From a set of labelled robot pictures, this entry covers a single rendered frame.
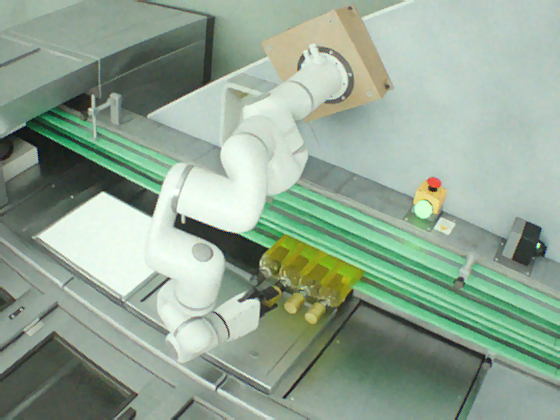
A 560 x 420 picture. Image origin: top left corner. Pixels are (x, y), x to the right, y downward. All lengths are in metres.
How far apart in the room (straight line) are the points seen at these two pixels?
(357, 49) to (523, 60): 0.41
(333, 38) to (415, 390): 0.91
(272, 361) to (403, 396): 0.35
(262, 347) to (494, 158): 0.75
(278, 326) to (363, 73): 0.68
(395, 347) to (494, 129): 0.64
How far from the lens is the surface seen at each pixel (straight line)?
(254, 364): 1.45
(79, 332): 1.59
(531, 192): 1.48
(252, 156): 0.99
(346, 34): 1.38
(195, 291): 1.02
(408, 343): 1.62
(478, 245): 1.50
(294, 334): 1.53
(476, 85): 1.41
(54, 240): 1.81
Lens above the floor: 2.06
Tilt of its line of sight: 46 degrees down
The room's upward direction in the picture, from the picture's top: 131 degrees counter-clockwise
